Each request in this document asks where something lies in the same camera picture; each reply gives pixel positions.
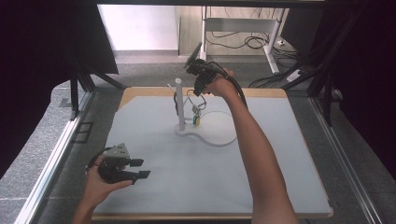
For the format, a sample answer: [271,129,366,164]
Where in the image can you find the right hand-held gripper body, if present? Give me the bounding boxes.
[184,41,226,94]

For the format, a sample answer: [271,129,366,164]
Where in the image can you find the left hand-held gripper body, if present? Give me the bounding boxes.
[88,142,140,185]

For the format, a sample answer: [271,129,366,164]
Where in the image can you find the silver metal key ring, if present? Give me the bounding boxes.
[186,89,207,117]

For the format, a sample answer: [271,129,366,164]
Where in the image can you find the white key stand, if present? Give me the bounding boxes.
[166,77,239,148]

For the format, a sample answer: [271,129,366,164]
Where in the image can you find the person's right hand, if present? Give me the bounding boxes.
[203,68,240,100]

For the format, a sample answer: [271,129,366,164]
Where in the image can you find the person's left hand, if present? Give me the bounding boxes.
[81,154,134,210]

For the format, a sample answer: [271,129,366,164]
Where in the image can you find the white table mat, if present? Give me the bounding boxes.
[92,95,332,217]

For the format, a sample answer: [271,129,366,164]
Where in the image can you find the wooden table board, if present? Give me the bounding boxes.
[91,86,334,221]

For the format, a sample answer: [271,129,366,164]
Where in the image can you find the black metal stand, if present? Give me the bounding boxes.
[68,69,127,121]
[248,6,362,127]

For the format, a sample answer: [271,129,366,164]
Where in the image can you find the white power strip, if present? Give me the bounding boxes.
[285,69,304,83]

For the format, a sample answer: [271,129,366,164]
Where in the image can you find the black curtain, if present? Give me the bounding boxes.
[0,0,120,180]
[311,0,396,173]

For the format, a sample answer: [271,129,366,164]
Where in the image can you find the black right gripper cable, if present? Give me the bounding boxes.
[207,61,249,110]

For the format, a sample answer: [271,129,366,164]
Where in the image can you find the black floor cables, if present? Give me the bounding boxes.
[205,29,302,62]

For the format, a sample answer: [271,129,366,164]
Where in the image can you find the white metal desk frame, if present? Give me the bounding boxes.
[199,5,287,75]

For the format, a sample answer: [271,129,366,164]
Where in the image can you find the aluminium rail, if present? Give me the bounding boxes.
[308,95,385,224]
[13,91,95,224]

